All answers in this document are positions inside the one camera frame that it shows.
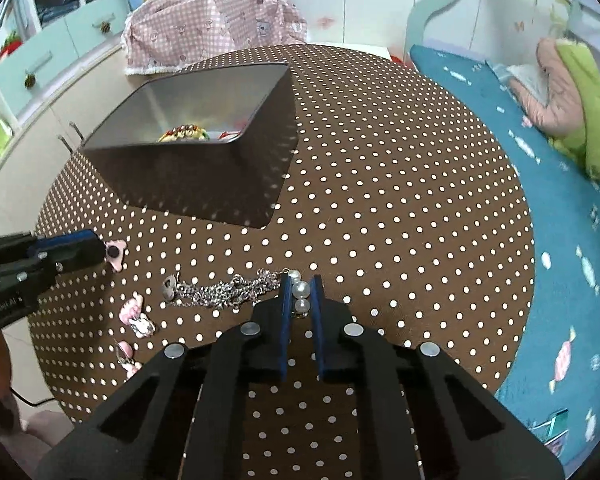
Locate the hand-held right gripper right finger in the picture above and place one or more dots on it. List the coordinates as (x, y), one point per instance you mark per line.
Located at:
(318, 330)

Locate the teal bunk bed frame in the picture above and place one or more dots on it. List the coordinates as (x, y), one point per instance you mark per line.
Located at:
(440, 0)

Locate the pink and green quilt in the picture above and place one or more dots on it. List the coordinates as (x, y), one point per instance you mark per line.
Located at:
(580, 90)

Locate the white pillow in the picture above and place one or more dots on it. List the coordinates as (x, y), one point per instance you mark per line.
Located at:
(527, 77)

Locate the round polka dot table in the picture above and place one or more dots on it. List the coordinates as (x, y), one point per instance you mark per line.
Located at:
(390, 185)

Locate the small pink heart charm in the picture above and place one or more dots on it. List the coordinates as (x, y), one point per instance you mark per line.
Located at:
(126, 352)

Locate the white low cabinet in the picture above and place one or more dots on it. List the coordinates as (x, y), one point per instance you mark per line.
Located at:
(40, 130)

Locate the red bag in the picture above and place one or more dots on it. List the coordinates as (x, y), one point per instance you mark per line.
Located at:
(10, 45)

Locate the white board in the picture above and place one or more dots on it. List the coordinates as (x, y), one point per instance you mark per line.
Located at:
(350, 49)

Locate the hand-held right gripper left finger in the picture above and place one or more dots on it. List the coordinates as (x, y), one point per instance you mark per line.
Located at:
(286, 330)

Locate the teal drawer unit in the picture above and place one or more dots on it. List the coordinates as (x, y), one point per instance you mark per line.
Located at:
(90, 22)

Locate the pink white rabbit charm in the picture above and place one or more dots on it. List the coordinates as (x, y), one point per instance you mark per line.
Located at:
(139, 324)

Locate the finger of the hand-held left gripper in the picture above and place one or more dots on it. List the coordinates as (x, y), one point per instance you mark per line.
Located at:
(70, 241)
(75, 262)

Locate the pink checked cover cloth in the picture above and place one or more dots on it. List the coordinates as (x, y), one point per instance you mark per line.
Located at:
(205, 25)

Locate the rectangular metal tin box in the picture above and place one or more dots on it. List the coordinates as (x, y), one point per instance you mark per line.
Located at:
(180, 180)

